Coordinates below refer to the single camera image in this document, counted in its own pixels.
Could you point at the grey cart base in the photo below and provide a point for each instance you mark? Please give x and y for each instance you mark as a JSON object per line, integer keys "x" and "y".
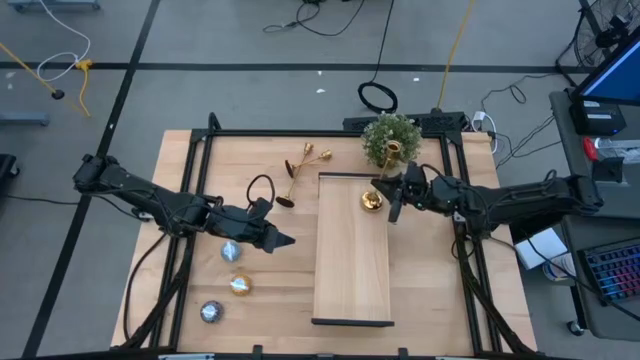
{"x": 55, "y": 5}

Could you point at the tall gold candlestick holder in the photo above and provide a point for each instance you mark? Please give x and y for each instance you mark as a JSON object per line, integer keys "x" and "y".
{"x": 372, "y": 201}

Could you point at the black vertical post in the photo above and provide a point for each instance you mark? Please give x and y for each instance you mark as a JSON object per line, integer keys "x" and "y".
{"x": 300, "y": 133}

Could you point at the grey desk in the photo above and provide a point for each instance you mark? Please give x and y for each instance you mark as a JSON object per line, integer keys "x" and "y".
{"x": 620, "y": 210}

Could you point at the computer monitor blue screen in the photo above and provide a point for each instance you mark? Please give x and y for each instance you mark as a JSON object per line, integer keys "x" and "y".
{"x": 617, "y": 75}

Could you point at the grey foot bar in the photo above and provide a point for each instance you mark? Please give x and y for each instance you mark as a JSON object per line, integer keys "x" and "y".
{"x": 22, "y": 118}

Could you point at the short gold candlestick holder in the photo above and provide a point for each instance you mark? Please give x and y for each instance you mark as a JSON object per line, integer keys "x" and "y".
{"x": 310, "y": 161}

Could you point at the yellow pole black foot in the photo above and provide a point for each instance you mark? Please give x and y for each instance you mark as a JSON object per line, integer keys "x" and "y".
{"x": 57, "y": 94}

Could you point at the clear plastic bottle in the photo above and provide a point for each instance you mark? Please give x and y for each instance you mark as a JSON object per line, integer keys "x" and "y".
{"x": 620, "y": 148}

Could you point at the medium gold candlestick holder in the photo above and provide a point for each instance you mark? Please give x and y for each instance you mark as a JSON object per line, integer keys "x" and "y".
{"x": 286, "y": 202}

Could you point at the white box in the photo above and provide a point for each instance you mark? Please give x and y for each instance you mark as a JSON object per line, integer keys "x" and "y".
{"x": 542, "y": 247}

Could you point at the black floor fan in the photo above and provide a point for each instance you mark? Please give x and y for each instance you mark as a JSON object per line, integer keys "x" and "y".
{"x": 600, "y": 30}

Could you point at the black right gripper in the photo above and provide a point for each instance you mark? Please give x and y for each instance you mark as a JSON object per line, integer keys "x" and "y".
{"x": 425, "y": 192}

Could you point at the black printer box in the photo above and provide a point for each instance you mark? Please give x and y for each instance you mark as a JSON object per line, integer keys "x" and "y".
{"x": 597, "y": 117}

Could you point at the green potted plant black pot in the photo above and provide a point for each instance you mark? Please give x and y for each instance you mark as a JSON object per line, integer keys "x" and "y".
{"x": 395, "y": 131}

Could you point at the black perforated bar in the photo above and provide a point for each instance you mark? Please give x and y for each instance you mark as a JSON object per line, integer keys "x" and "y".
{"x": 440, "y": 121}

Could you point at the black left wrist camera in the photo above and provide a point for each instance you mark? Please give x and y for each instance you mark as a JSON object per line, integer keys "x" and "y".
{"x": 261, "y": 209}

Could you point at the black caster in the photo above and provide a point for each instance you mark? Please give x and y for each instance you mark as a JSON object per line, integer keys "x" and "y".
{"x": 7, "y": 167}

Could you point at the backlit rainbow keyboard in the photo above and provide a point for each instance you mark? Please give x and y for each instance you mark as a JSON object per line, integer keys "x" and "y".
{"x": 617, "y": 272}

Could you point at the wooden tray with black legs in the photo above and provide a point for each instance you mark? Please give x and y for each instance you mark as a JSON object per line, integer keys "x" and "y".
{"x": 350, "y": 260}

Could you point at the small black cube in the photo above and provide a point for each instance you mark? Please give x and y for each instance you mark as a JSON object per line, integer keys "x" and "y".
{"x": 607, "y": 170}

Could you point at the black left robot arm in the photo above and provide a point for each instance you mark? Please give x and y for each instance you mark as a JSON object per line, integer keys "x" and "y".
{"x": 150, "y": 197}

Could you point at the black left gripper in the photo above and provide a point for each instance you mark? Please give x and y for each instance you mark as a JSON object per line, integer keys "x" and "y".
{"x": 240, "y": 225}

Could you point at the white blue leaf candle tin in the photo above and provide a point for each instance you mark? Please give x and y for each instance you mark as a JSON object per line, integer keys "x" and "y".
{"x": 231, "y": 250}

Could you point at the gold candle tin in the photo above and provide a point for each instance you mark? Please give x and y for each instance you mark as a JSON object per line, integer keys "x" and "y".
{"x": 241, "y": 284}

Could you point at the white power adapter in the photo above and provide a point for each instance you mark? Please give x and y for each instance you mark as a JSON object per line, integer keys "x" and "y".
{"x": 480, "y": 117}

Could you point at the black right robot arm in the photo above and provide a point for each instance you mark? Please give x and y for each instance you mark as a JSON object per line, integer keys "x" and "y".
{"x": 525, "y": 200}

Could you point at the white cup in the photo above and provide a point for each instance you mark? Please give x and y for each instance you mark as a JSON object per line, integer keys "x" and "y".
{"x": 555, "y": 271}

